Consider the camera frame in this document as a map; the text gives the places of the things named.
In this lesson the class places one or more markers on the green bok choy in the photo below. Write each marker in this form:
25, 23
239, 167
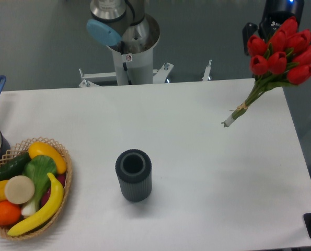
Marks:
36, 170

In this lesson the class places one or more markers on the dark green cucumber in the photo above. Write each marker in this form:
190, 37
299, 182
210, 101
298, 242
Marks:
14, 167

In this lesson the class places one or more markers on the dark grey ribbed vase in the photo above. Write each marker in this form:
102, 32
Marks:
134, 172

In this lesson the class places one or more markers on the woven wicker basket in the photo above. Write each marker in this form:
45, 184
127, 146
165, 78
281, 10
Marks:
22, 147

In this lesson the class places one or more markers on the orange fruit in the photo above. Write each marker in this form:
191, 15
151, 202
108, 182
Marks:
9, 213

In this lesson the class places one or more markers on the red tulip bouquet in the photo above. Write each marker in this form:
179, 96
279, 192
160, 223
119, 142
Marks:
282, 60

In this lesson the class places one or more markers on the yellow banana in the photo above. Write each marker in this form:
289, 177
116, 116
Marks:
43, 214

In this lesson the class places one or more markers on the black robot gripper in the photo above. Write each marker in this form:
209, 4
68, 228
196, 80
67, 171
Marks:
275, 13

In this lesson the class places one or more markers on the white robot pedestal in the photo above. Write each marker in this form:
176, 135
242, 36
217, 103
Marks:
130, 69

